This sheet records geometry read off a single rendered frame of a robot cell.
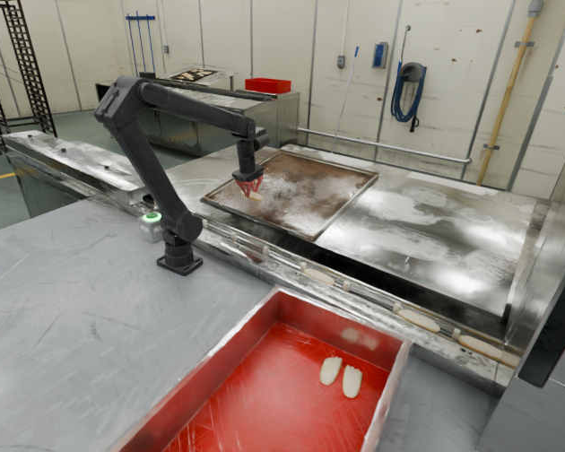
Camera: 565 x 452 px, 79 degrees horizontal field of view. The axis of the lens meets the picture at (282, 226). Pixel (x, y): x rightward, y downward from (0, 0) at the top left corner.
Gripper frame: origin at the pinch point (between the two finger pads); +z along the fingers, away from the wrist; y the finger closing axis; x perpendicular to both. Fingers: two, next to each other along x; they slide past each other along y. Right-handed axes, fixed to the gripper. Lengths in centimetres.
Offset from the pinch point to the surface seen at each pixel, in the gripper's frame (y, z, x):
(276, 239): -3.9, 12.4, -14.6
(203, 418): -61, 2, -48
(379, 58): 333, 20, 125
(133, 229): -34.2, 7.9, 27.6
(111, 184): -28, -1, 49
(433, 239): 18, 5, -60
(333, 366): -36, 5, -60
